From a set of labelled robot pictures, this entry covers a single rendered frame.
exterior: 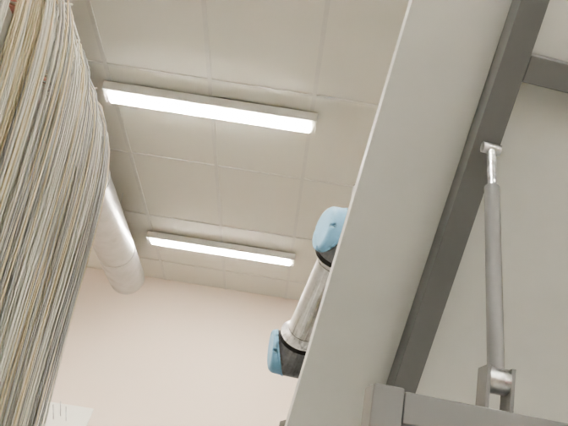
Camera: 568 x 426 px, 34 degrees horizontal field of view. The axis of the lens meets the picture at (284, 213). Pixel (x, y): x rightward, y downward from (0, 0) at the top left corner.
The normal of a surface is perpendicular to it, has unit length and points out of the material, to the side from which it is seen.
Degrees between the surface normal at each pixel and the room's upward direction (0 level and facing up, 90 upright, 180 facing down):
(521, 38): 130
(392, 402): 90
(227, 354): 90
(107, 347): 90
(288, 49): 180
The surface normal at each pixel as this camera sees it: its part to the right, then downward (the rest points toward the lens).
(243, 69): -0.15, 0.92
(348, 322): 0.06, 0.34
